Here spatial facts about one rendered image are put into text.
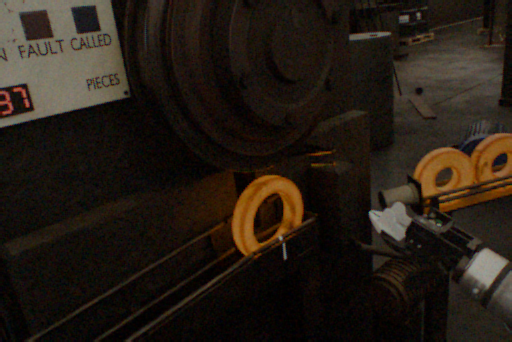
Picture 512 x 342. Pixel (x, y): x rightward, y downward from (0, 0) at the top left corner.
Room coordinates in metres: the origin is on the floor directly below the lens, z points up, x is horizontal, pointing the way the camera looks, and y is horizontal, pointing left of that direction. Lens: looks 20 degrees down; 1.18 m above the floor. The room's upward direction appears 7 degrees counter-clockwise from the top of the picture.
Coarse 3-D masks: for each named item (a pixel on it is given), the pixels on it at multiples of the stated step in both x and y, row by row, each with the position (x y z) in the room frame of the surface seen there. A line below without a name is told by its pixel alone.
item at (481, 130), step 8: (472, 128) 2.69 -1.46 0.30; (480, 128) 2.59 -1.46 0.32; (488, 128) 2.55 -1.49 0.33; (496, 128) 2.58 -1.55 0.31; (504, 128) 2.57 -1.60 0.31; (464, 136) 2.57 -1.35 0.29; (472, 136) 2.52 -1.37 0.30; (480, 136) 2.42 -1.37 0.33; (464, 144) 2.45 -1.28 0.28; (472, 144) 2.40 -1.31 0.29; (464, 152) 2.42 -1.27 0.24; (472, 152) 2.39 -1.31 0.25; (496, 160) 2.33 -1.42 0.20; (504, 160) 2.31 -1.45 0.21
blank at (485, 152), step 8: (488, 136) 1.08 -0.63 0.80; (496, 136) 1.07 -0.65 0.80; (504, 136) 1.06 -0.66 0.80; (480, 144) 1.08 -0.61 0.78; (488, 144) 1.05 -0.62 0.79; (496, 144) 1.05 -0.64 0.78; (504, 144) 1.06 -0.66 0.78; (480, 152) 1.05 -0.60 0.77; (488, 152) 1.05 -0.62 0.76; (496, 152) 1.05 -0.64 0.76; (504, 152) 1.06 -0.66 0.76; (472, 160) 1.07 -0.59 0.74; (480, 160) 1.05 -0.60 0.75; (488, 160) 1.05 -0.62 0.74; (480, 168) 1.05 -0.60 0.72; (488, 168) 1.05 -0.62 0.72; (504, 168) 1.08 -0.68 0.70; (480, 176) 1.05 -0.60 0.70; (488, 176) 1.05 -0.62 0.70; (496, 176) 1.06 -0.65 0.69; (488, 184) 1.05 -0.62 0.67
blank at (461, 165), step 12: (432, 156) 1.05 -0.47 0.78; (444, 156) 1.04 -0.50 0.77; (456, 156) 1.05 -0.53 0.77; (420, 168) 1.05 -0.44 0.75; (432, 168) 1.04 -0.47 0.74; (456, 168) 1.05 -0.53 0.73; (468, 168) 1.05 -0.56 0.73; (420, 180) 1.04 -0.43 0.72; (432, 180) 1.04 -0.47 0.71; (456, 180) 1.05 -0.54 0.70; (468, 180) 1.05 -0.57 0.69; (432, 192) 1.04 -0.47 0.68; (456, 192) 1.05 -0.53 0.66; (444, 204) 1.04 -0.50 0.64
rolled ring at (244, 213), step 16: (272, 176) 0.87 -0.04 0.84; (256, 192) 0.82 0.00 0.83; (272, 192) 0.85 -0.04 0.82; (288, 192) 0.88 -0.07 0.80; (240, 208) 0.81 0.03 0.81; (256, 208) 0.82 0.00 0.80; (288, 208) 0.90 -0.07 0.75; (240, 224) 0.80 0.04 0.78; (288, 224) 0.89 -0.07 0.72; (240, 240) 0.80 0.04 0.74
